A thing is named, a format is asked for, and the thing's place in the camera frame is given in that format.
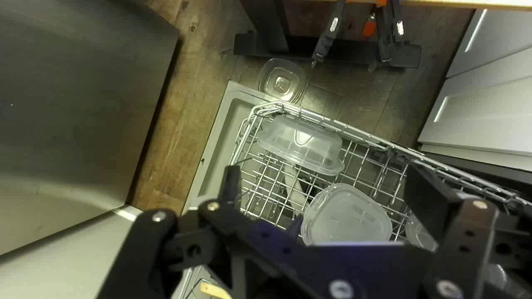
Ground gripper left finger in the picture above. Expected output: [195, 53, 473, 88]
[98, 165, 308, 299]

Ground dishwasher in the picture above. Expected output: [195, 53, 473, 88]
[170, 81, 532, 299]

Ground stainless steel appliance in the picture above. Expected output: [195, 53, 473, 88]
[0, 0, 180, 256]

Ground wire dishwasher rack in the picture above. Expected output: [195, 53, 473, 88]
[231, 101, 532, 250]

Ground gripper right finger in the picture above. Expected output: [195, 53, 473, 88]
[405, 163, 532, 299]

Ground clear plastic container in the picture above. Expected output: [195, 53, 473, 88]
[405, 214, 438, 251]
[256, 114, 346, 176]
[258, 58, 309, 104]

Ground clear plastic container lid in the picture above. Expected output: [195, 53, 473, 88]
[301, 183, 394, 246]

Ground white cabinet drawers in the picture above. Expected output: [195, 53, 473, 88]
[417, 8, 532, 172]

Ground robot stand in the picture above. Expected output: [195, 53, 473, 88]
[234, 0, 377, 67]

